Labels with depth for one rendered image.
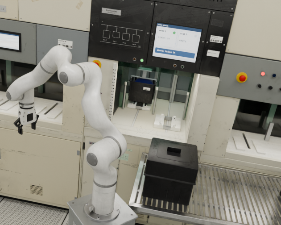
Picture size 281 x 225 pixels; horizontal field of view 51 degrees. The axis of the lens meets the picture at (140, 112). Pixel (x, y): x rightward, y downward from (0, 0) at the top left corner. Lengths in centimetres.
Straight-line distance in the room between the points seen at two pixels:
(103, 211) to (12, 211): 137
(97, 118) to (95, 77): 20
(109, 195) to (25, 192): 133
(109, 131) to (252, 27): 109
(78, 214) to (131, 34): 113
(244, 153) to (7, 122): 179
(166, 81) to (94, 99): 163
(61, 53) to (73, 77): 16
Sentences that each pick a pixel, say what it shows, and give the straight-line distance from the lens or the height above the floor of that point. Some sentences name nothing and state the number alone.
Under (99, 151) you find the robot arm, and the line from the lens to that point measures 136.
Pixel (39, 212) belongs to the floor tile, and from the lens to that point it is 281.
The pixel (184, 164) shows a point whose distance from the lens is 167.
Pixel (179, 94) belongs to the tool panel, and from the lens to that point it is 298.
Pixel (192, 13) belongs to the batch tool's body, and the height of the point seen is 177.
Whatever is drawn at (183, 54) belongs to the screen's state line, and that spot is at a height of 151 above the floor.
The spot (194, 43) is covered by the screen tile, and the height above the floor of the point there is 159.
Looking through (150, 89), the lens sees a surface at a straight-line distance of 258.
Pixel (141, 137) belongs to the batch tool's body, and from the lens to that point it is 218.
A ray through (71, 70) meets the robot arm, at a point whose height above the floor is 150.
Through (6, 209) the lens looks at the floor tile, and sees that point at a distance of 289.
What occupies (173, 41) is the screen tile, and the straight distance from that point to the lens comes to 195.
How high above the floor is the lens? 187
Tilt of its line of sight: 23 degrees down
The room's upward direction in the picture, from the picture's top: 8 degrees clockwise
